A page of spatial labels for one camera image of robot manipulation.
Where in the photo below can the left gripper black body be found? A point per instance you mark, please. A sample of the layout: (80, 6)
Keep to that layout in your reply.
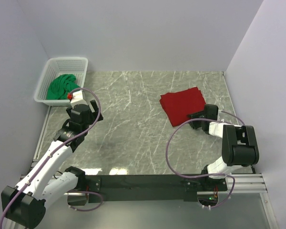
(93, 115)

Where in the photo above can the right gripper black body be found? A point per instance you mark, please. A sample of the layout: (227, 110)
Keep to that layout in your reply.
(197, 115)

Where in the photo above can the red t-shirt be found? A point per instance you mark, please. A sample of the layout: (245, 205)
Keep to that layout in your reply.
(179, 105)

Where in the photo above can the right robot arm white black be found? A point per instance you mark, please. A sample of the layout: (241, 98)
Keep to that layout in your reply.
(239, 144)

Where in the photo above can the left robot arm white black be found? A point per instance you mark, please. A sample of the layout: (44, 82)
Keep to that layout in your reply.
(26, 203)

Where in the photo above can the green t-shirt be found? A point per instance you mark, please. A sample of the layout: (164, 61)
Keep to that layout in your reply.
(61, 87)

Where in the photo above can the white plastic laundry basket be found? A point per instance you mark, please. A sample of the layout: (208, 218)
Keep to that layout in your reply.
(54, 68)

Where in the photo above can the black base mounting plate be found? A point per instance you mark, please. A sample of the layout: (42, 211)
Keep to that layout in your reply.
(149, 187)

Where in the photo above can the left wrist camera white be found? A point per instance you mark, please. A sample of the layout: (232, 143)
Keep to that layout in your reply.
(76, 98)

